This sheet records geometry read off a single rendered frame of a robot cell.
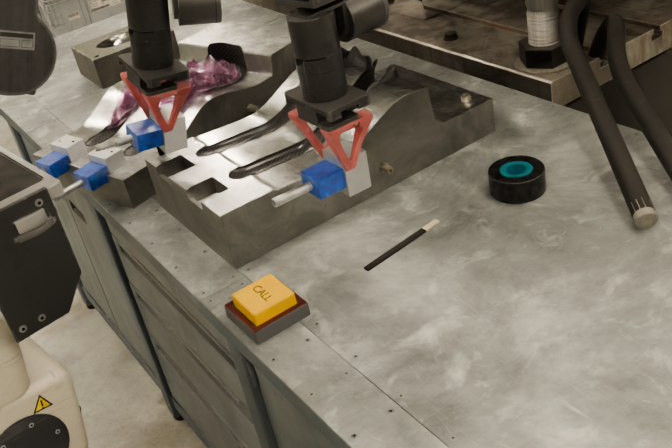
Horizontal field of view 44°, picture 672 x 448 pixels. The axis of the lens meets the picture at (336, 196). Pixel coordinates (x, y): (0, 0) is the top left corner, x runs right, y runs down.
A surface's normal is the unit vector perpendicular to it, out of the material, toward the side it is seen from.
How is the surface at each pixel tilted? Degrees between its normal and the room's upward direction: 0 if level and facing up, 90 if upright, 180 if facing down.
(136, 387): 0
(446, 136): 90
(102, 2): 92
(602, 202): 0
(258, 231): 90
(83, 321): 0
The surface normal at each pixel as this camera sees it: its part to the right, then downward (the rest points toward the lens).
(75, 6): 0.46, 0.40
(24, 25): 0.62, 0.23
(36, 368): -0.07, -0.90
